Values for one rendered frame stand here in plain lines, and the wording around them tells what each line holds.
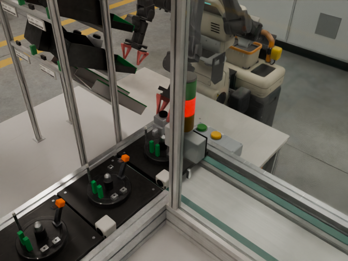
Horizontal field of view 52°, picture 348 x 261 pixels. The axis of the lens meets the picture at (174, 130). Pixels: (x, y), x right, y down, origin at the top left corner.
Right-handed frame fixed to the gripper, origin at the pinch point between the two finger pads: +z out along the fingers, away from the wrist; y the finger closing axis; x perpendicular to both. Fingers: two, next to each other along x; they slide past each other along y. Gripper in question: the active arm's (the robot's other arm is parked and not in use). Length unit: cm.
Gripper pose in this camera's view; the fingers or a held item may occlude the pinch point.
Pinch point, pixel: (163, 117)
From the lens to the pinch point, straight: 120.8
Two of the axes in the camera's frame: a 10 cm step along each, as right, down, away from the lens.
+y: 7.6, 4.2, -5.0
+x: 4.9, 1.4, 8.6
